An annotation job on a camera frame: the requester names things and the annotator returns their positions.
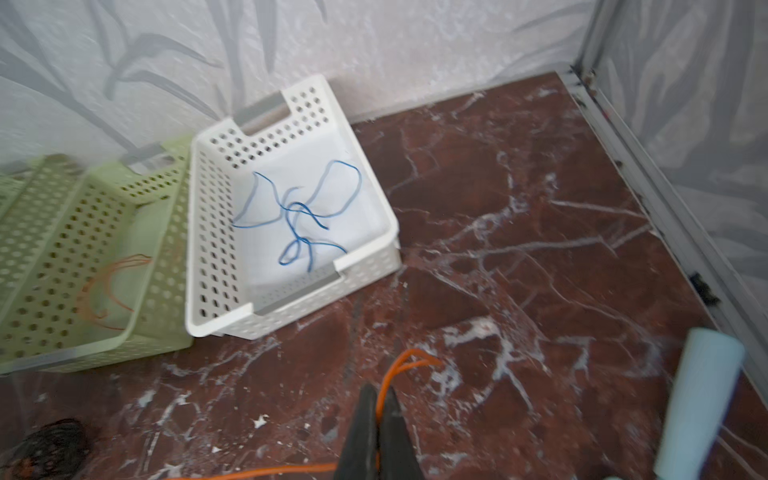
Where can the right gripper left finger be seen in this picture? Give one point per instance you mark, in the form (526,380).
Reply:
(358,459)

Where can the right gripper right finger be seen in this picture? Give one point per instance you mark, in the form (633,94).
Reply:
(398,460)

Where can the white perforated plastic basket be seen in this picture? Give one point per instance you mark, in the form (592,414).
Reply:
(284,221)

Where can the middle light green basket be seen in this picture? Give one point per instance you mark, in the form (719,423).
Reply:
(93,261)

